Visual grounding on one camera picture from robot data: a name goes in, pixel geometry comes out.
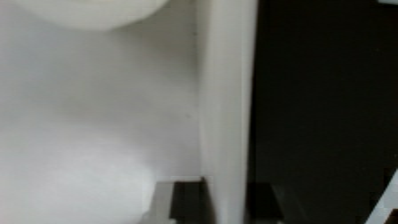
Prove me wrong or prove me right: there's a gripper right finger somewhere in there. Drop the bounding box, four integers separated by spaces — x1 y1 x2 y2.
364 170 398 224

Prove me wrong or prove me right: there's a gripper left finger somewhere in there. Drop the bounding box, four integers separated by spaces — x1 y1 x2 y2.
139 180 212 224

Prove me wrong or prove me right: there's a white square table top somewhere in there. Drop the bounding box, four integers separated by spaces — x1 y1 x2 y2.
0 0 258 224

